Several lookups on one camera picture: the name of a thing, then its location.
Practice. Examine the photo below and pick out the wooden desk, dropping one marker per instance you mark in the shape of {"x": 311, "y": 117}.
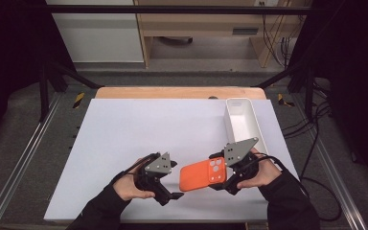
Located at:
{"x": 201, "y": 22}

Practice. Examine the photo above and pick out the black frame crossbar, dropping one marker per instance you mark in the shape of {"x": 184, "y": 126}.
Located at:
{"x": 172, "y": 9}

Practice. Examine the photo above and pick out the white cabinet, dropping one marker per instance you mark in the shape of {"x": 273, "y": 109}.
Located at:
{"x": 99, "y": 35}

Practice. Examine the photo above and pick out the aluminium floor rail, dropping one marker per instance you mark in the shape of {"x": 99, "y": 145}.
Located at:
{"x": 16, "y": 166}
{"x": 335, "y": 172}

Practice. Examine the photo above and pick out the white table mat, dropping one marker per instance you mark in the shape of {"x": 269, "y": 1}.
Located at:
{"x": 159, "y": 127}

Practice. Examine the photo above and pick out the orange phone case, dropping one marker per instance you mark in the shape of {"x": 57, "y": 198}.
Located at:
{"x": 198, "y": 174}

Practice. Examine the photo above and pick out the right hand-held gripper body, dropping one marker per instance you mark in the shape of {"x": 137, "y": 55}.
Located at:
{"x": 238, "y": 151}

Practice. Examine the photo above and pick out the black frame strut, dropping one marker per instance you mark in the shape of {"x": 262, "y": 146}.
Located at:
{"x": 62, "y": 75}
{"x": 300, "y": 75}

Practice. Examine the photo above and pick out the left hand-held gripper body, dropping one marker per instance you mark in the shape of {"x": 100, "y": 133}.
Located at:
{"x": 156, "y": 166}

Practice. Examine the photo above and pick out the person's left hand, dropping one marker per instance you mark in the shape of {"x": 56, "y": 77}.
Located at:
{"x": 126, "y": 188}

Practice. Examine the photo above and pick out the white plastic bin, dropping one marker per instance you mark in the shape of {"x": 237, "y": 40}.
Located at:
{"x": 241, "y": 123}

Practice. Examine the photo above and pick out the person's right hand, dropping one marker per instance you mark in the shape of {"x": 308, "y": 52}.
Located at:
{"x": 265, "y": 174}

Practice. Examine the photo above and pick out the black curtain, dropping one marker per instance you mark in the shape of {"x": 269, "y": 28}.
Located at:
{"x": 9, "y": 48}
{"x": 354, "y": 64}

